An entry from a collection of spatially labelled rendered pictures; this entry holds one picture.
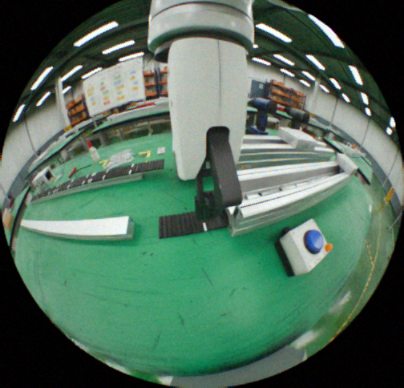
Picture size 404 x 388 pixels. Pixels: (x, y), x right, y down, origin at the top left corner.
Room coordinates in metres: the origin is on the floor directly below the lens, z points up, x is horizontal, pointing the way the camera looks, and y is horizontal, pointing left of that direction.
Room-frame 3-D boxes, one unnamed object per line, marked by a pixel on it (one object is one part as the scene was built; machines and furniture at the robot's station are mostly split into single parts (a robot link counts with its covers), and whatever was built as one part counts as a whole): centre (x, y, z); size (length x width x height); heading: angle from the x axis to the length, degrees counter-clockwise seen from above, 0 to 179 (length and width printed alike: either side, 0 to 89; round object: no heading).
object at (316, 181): (0.21, -0.44, 0.82); 0.80 x 0.10 x 0.09; 102
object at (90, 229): (-0.02, 0.62, 0.79); 0.96 x 0.04 x 0.03; 102
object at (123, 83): (2.58, 1.95, 0.97); 1.50 x 0.50 x 1.95; 103
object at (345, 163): (0.26, -0.68, 0.87); 0.16 x 0.11 x 0.07; 102
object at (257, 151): (0.40, -0.40, 0.82); 0.80 x 0.10 x 0.09; 102
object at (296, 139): (0.40, -0.40, 0.87); 0.16 x 0.11 x 0.07; 102
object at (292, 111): (0.61, -0.52, 0.89); 0.20 x 0.08 x 0.22; 14
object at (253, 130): (0.59, -0.28, 0.89); 0.20 x 0.08 x 0.22; 14
